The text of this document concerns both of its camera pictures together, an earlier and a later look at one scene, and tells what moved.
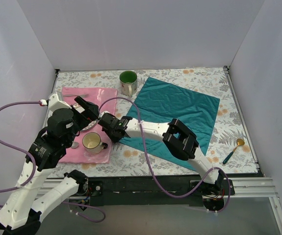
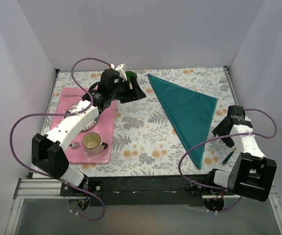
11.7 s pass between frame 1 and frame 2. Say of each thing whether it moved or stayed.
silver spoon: stayed
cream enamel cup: stayed
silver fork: stayed
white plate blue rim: stayed
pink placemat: stayed
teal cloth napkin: moved
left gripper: moved
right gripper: moved
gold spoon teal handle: stayed
